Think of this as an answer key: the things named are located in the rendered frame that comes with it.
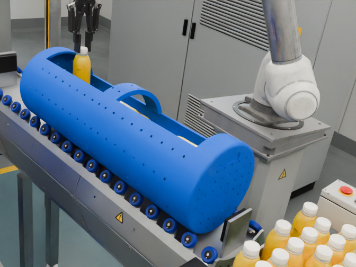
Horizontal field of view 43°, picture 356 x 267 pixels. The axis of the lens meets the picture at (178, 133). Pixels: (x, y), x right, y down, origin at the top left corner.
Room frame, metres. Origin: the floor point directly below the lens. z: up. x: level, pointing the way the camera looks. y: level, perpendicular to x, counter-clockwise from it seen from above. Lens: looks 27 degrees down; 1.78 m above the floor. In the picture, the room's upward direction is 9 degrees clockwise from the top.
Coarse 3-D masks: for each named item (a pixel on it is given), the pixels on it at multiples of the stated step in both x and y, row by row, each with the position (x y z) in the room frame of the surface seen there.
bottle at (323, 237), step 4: (316, 228) 0.98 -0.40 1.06; (320, 232) 0.97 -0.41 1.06; (324, 232) 0.97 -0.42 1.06; (328, 232) 0.98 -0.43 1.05; (320, 236) 0.96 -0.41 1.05; (324, 236) 0.97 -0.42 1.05; (328, 236) 0.97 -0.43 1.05; (320, 240) 0.96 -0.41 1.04; (324, 240) 0.96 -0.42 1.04; (328, 240) 0.97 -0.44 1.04; (320, 244) 0.96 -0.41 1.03
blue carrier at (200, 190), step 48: (48, 48) 1.60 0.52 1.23; (48, 96) 1.40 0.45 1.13; (96, 96) 1.30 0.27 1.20; (144, 96) 1.42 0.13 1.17; (96, 144) 1.20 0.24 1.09; (144, 144) 1.10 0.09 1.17; (240, 144) 1.08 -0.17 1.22; (144, 192) 1.07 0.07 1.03; (192, 192) 0.95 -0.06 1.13; (240, 192) 1.12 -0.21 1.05
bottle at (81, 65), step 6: (78, 54) 1.58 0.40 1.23; (84, 54) 1.59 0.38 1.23; (78, 60) 1.57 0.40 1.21; (84, 60) 1.58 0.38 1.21; (90, 60) 1.60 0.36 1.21; (78, 66) 1.57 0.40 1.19; (84, 66) 1.57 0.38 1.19; (90, 66) 1.60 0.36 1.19; (78, 72) 1.57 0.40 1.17; (84, 72) 1.57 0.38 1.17; (90, 72) 1.60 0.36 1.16; (84, 78) 1.57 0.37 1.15; (90, 78) 1.60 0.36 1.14
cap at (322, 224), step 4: (316, 220) 0.99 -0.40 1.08; (320, 220) 0.99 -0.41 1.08; (324, 220) 0.99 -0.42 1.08; (328, 220) 1.00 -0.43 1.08; (316, 224) 0.98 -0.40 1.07; (320, 224) 0.97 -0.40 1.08; (324, 224) 0.98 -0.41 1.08; (328, 224) 0.98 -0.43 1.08; (320, 228) 0.97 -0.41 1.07; (324, 228) 0.97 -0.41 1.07; (328, 228) 0.97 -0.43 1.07
